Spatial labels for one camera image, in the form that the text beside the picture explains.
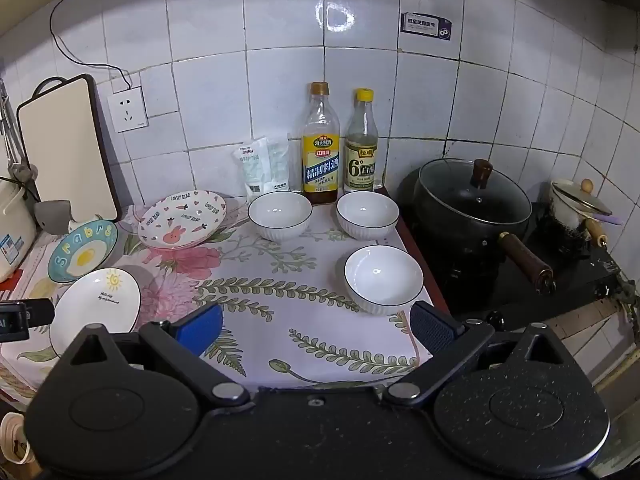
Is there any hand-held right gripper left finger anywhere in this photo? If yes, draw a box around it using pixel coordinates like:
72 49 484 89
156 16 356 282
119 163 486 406
57 302 251 411

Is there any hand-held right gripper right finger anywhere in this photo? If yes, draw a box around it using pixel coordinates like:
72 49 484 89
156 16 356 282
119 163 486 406
382 301 581 408

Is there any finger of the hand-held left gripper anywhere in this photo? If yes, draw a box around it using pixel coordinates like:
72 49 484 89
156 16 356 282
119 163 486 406
20 298 55 329

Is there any white sun print plate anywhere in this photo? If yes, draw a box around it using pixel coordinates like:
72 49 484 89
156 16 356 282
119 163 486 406
49 267 142 358

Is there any blue fried egg print plate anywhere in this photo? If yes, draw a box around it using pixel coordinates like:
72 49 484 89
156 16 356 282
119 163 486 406
48 219 119 284

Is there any white ribbed bowl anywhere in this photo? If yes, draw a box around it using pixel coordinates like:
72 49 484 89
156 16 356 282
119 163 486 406
343 245 425 317
335 191 400 239
247 190 314 242

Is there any rabbit and carrot print plate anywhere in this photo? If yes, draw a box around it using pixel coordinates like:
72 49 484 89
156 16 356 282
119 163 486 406
137 190 227 250

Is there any white rice cooker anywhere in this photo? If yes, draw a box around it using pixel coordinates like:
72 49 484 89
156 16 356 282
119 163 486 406
0 176 38 284

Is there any black pot with glass lid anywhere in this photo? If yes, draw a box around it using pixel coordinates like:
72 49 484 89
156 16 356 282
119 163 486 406
397 159 557 296

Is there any floral tablecloth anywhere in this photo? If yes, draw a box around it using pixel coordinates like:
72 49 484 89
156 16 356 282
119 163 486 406
0 187 436 403

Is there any glass wok lid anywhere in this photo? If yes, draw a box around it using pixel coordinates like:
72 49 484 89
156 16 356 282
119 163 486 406
418 158 533 226

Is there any black gas stove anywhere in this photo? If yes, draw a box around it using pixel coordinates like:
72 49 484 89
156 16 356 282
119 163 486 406
397 195 627 328

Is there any hanging metal ladle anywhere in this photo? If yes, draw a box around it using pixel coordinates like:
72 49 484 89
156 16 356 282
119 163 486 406
0 79 39 187

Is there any cream cutting board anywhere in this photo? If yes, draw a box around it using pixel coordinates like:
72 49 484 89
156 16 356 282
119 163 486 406
16 73 123 224

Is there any white enamel pot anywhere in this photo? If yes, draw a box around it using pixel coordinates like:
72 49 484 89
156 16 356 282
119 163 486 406
549 178 613 257

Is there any yellow cap vinegar bottle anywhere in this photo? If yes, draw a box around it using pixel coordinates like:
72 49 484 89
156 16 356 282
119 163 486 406
343 88 379 194

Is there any brown cap cooking wine bottle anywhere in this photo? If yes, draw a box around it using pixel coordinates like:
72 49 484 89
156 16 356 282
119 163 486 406
302 82 341 205

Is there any white wall socket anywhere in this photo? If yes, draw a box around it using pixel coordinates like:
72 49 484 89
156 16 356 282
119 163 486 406
107 85 150 134

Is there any black power cable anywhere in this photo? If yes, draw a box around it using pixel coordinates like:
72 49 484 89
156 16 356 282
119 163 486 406
49 0 134 92

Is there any wall sticker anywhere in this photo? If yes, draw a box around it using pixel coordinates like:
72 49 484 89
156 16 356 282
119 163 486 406
399 11 454 42

